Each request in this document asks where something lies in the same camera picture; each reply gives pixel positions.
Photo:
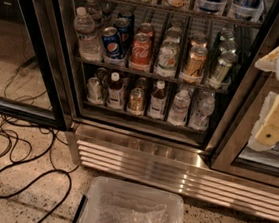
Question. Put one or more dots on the clear water bottle bottom right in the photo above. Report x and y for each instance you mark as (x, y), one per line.
(199, 119)

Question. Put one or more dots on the clear water bottle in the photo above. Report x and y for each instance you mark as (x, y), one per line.
(199, 119)
(179, 108)

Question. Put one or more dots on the clear water bottle bottom left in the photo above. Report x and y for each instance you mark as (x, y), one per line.
(179, 108)

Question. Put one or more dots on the brown juice bottle right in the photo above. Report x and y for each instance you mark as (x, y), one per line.
(158, 99)

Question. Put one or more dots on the brown juice bottle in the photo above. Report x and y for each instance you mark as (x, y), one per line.
(158, 99)
(116, 92)

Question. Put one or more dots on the gold can bottom shelf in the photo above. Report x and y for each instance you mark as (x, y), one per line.
(136, 102)

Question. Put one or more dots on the brown juice bottle left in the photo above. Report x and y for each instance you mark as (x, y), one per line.
(116, 92)

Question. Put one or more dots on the silver can bottom shelf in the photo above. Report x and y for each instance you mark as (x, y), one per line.
(95, 91)

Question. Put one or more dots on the clear water bottle middle shelf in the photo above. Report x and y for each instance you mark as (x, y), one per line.
(87, 35)

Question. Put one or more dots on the open glass fridge door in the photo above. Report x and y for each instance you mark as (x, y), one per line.
(31, 74)

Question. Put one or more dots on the green silver soda can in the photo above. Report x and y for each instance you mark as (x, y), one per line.
(224, 64)

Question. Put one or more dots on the gold soda can front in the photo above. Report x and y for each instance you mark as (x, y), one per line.
(197, 56)

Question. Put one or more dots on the white green soda can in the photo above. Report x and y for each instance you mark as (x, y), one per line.
(168, 55)

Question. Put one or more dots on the red Coca-Cola can front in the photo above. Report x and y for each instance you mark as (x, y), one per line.
(140, 52)

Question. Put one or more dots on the blue Pepsi can front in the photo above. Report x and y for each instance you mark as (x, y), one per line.
(112, 44)

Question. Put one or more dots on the bubble wrap sheet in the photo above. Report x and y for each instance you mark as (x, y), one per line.
(119, 210)

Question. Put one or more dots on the clear plastic storage bin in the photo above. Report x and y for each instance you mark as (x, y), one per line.
(89, 208)

